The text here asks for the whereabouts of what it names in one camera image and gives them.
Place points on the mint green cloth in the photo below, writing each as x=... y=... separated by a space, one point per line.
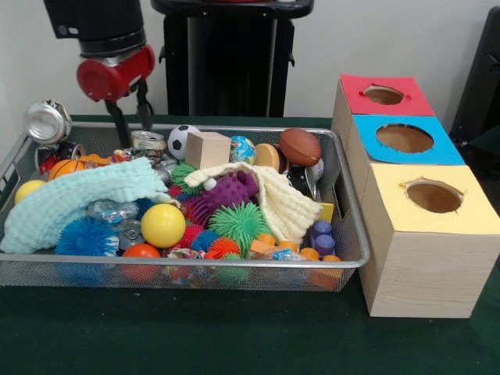
x=58 y=203

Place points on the shallow clear mesh bin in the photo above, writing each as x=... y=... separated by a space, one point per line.
x=195 y=273

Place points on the crushed silver drink can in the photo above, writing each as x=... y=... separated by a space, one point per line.
x=47 y=123

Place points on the orange basketball toy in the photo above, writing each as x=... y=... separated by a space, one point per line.
x=66 y=167

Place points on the green spiky ball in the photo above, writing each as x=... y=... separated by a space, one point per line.
x=238 y=222

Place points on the smooth yellow ball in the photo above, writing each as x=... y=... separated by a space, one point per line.
x=163 y=226

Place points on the blue spiky ball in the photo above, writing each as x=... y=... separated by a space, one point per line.
x=86 y=238

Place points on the brown football toy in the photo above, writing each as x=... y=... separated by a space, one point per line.
x=300 y=146

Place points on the wooden three-hole box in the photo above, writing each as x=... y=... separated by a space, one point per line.
x=422 y=273

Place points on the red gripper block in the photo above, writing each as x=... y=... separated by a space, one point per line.
x=113 y=78

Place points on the black white soccer ball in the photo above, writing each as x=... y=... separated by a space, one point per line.
x=179 y=140

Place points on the dark green table cloth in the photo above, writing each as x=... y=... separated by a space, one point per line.
x=234 y=336

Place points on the black upright stand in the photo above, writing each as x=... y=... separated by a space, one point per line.
x=480 y=78

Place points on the cream waffle cloth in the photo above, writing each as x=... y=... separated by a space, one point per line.
x=285 y=199

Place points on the yellow tennis ball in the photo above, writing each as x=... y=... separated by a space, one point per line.
x=27 y=189

